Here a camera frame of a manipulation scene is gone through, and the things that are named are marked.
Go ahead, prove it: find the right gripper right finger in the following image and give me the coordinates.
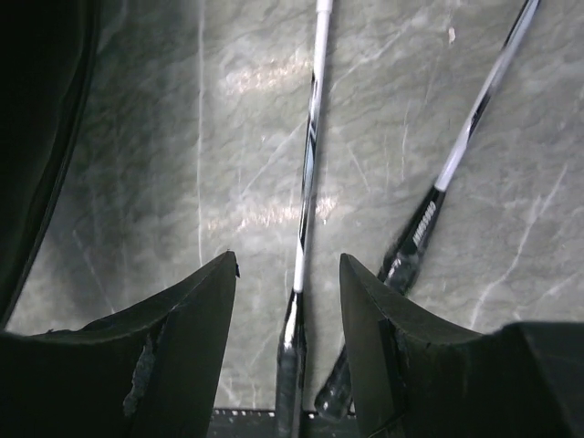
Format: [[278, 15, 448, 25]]
[[339, 254, 583, 437]]

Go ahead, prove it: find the silver badminton racket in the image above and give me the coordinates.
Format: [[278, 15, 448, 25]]
[[314, 0, 540, 421], [274, 0, 333, 438]]

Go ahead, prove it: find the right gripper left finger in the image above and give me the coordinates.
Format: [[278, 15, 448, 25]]
[[1, 251, 239, 437]]

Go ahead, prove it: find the black SPORT racket bag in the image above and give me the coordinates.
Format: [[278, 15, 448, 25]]
[[1, 1, 102, 324]]

